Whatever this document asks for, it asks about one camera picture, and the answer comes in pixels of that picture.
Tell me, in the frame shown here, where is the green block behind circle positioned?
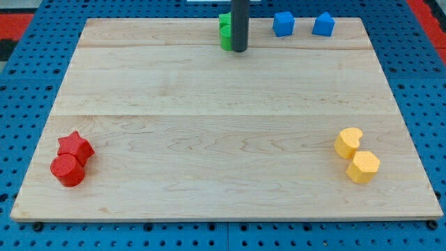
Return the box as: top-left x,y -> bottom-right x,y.
218,12 -> 231,29

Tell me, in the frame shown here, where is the wooden board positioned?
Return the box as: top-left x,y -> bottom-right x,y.
10,17 -> 443,222

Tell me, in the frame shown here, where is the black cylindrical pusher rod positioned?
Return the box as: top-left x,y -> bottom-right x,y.
231,0 -> 249,52

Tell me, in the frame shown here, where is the blue cube block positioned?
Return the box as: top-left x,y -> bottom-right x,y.
272,12 -> 295,37

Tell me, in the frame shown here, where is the yellow heart block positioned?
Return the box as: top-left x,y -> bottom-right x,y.
334,128 -> 363,160

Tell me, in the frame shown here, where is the blue pentagon block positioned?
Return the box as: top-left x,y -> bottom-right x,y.
312,12 -> 335,37

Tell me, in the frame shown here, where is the yellow hexagon block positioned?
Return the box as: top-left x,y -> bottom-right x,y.
346,151 -> 380,183

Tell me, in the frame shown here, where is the red star block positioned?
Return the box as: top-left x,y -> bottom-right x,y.
57,130 -> 95,167

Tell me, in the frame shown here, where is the red cylinder block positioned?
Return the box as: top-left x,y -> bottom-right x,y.
50,153 -> 85,187

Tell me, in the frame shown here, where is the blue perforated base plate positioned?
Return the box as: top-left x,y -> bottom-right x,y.
1,1 -> 445,250

